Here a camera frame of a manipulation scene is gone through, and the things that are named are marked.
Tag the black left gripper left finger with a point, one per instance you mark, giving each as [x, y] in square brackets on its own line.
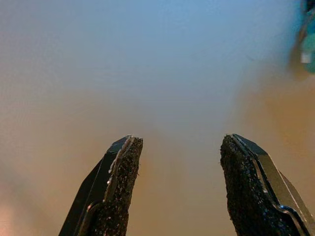
[110, 186]

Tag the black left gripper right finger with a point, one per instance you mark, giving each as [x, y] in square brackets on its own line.
[256, 186]

